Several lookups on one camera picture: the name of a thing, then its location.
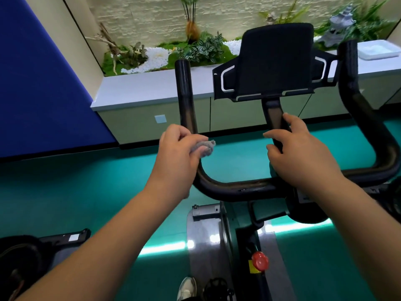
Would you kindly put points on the person's left hand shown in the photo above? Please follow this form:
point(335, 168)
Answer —
point(175, 169)

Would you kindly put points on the person's right hand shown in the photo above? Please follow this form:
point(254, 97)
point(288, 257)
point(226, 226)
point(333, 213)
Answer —
point(304, 162)

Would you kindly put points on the grey cleaning cloth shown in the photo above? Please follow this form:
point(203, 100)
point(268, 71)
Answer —
point(210, 144)

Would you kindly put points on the person's right forearm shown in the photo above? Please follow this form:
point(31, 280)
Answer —
point(366, 235)

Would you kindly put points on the person's left forearm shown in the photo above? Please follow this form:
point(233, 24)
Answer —
point(100, 250)

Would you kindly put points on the long cabinet with grey top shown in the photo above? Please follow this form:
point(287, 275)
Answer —
point(134, 90)

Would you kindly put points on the red round knob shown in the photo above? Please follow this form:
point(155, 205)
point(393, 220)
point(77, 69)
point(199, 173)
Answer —
point(260, 261)

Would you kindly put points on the green moss mat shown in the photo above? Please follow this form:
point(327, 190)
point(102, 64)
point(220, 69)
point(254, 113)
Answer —
point(172, 59)

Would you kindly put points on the patch of white pebbles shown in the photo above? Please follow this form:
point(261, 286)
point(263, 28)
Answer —
point(233, 46)
point(153, 59)

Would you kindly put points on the white sneaker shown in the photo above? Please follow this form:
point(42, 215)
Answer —
point(187, 288)

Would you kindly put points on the small leafy green plant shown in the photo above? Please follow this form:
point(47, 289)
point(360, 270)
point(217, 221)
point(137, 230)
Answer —
point(134, 56)

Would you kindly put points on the variegated leaf plant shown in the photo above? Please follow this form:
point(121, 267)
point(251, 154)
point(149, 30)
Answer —
point(203, 48)

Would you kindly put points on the white plastic tray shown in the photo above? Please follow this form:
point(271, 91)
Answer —
point(379, 50)

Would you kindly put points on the grey stone pagoda lantern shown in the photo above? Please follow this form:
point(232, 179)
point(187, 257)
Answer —
point(336, 28)

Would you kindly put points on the tall thin stemmed fern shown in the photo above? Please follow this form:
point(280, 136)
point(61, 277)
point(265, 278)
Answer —
point(191, 31)

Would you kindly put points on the dry brown branch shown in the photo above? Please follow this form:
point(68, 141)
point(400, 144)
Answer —
point(108, 43)

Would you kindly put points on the grey stacked rock ornament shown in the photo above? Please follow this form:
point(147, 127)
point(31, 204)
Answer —
point(271, 18)

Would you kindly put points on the slim green fern plant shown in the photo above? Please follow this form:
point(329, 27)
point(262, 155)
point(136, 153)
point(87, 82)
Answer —
point(288, 14)

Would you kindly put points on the large bushy fern plant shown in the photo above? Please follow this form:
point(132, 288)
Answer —
point(369, 25)

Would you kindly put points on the pale square wall socket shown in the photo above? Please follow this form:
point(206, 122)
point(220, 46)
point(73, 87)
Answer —
point(160, 119)

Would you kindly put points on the blue wall pad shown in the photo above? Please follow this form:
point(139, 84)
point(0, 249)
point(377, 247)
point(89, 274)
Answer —
point(40, 75)

